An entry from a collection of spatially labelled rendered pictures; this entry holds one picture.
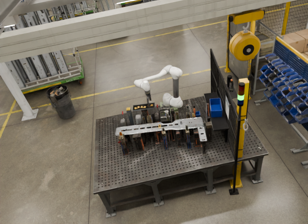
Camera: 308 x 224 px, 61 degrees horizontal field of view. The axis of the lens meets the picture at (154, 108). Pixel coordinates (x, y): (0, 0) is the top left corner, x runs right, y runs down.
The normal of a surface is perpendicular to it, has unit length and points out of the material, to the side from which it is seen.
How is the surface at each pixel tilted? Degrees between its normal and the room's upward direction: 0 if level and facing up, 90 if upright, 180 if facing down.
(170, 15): 90
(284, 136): 0
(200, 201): 0
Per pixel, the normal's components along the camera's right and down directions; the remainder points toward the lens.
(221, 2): 0.15, 0.61
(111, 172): -0.15, -0.76
